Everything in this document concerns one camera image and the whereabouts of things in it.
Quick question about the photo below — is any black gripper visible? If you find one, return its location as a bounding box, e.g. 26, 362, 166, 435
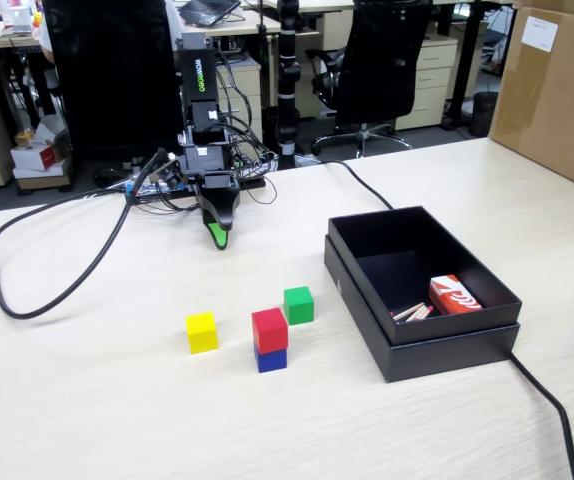
198, 169, 242, 252

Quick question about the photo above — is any red wooden cube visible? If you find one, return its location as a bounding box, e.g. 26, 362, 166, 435
251, 307, 289, 356

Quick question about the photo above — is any yellow wooden cube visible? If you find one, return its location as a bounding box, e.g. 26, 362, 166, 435
185, 311, 219, 355

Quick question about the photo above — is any green wooden cube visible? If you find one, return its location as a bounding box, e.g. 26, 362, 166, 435
283, 286, 315, 326

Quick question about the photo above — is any blue wooden cube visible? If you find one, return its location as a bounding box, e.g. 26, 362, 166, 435
253, 344, 289, 375

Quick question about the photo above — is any black jointed pole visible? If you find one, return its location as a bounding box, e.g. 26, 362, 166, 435
275, 0, 302, 169

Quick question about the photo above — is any black cardboard box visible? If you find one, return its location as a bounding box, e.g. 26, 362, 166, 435
327, 204, 524, 346

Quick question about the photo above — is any black high-back office chair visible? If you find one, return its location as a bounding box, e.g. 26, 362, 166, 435
41, 0, 184, 161

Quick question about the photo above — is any flat brown carton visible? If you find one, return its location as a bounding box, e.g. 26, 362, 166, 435
14, 162, 76, 192

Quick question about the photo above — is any white red small carton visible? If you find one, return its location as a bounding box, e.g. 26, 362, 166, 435
10, 139, 71, 174

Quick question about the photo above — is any black laptop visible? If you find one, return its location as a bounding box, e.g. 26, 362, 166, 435
176, 0, 243, 27

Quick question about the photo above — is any black mesh office chair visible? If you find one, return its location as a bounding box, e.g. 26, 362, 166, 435
305, 0, 433, 159

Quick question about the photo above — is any red white matchbox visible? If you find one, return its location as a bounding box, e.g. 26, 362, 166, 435
427, 274, 483, 316

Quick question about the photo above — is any black open box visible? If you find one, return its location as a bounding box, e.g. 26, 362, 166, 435
323, 235, 522, 384

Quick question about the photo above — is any black trash bin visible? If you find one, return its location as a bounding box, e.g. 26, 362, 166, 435
470, 91, 499, 138

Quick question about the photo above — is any large brown cardboard box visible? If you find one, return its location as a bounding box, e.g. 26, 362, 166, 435
487, 0, 574, 199

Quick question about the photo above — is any thin black wire bundle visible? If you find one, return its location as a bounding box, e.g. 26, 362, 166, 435
214, 47, 278, 206

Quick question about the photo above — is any thick black looped cable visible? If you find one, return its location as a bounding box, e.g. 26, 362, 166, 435
0, 149, 168, 320

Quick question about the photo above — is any thick black straight cable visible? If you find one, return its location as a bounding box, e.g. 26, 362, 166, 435
316, 159, 574, 480

